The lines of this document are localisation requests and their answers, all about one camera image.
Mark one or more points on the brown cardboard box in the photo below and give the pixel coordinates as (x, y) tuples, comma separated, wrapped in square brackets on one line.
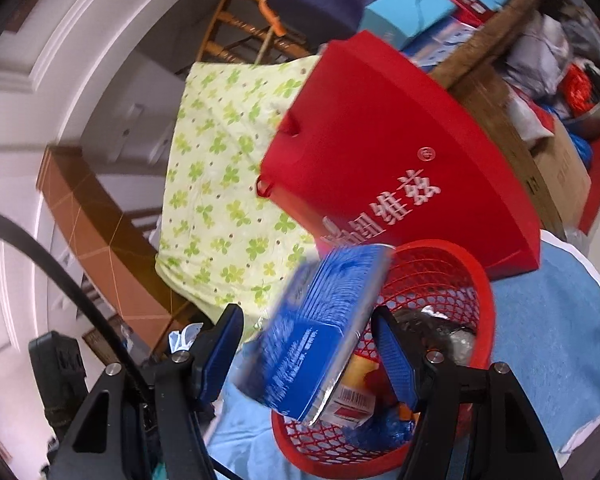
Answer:
[(545, 175)]

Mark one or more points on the light blue box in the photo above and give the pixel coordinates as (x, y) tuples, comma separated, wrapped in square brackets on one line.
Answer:
[(405, 10)]

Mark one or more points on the blue cardboard box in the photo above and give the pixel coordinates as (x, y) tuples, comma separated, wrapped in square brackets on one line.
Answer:
[(300, 360)]

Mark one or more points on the grey plastic bag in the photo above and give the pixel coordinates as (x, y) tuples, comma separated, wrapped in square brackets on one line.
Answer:
[(540, 50)]

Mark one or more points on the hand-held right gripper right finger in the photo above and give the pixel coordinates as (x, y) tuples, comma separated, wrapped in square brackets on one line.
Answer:
[(392, 360)]

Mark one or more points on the crumpled white tissue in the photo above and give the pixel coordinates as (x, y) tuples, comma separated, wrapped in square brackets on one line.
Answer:
[(182, 340)]

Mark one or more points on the wooden chair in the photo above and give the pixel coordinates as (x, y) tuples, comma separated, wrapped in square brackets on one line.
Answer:
[(240, 15)]

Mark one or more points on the small red white carton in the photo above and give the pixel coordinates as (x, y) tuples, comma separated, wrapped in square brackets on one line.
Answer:
[(350, 407)]

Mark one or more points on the blue orange plastic wrapper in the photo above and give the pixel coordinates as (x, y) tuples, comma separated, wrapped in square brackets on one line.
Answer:
[(380, 430)]

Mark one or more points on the white blue printed box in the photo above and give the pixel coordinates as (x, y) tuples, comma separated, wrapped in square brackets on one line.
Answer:
[(445, 40)]

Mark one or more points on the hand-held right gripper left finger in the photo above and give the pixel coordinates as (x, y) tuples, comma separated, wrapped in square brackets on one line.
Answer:
[(220, 357)]

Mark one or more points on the green clover print pillow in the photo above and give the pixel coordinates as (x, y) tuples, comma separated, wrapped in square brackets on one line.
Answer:
[(215, 185)]

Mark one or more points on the red paper bag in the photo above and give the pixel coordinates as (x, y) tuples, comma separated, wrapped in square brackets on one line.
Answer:
[(380, 135)]

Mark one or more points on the red mesh basket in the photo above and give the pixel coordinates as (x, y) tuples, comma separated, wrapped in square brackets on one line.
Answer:
[(430, 280)]

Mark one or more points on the light blue blanket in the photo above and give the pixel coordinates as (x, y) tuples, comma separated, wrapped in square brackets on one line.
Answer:
[(545, 320)]

